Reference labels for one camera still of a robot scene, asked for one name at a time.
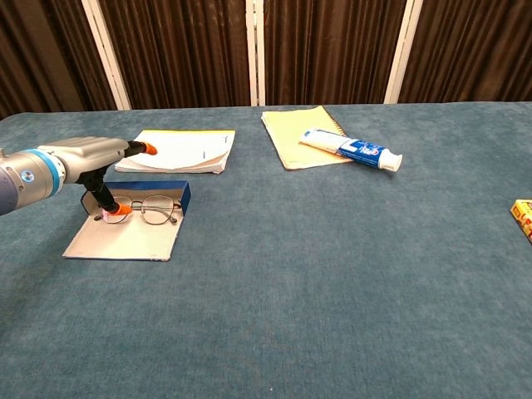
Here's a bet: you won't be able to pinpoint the brown screen panel, white frame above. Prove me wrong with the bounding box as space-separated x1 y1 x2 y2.
245 0 423 107
384 0 532 105
81 0 261 111
0 0 132 120

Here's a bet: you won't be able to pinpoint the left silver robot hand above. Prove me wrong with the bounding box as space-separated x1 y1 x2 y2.
37 135 159 219

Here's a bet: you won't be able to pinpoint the metal-framed eyeglasses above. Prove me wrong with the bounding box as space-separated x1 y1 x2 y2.
94 194 184 226

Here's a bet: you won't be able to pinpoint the white notepad with yellow binding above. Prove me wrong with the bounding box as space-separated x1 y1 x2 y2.
114 129 237 175

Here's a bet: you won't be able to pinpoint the blue table cloth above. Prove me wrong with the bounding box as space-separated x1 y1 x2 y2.
0 101 532 399

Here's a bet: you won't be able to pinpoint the blue glasses case, white lining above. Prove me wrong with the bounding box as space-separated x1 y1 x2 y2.
62 180 192 263

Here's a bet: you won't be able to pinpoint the yellow spiral notebook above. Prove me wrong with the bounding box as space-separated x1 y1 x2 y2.
260 105 354 171

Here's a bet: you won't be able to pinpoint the white and blue toothpaste tube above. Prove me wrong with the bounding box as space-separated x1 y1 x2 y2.
298 127 404 172

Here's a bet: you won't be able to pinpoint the yellow snack box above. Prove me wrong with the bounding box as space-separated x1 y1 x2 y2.
510 199 532 244

